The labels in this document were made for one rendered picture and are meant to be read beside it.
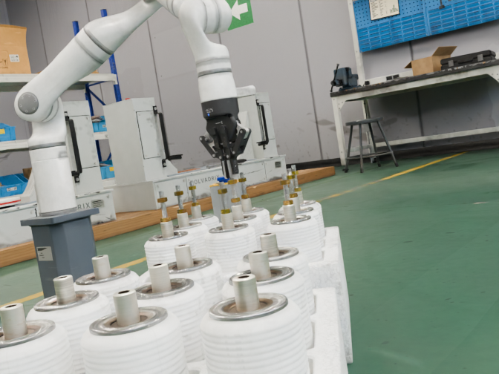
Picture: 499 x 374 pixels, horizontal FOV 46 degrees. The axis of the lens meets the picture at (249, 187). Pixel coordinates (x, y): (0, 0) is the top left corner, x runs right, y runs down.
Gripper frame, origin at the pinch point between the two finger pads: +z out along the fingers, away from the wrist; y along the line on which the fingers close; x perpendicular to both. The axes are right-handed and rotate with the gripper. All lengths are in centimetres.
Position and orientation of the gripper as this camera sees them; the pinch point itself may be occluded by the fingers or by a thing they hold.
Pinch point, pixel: (230, 168)
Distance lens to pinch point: 122.2
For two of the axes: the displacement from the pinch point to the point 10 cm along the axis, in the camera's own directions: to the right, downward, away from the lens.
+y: 7.6, -0.7, -6.5
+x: 6.3, -1.6, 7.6
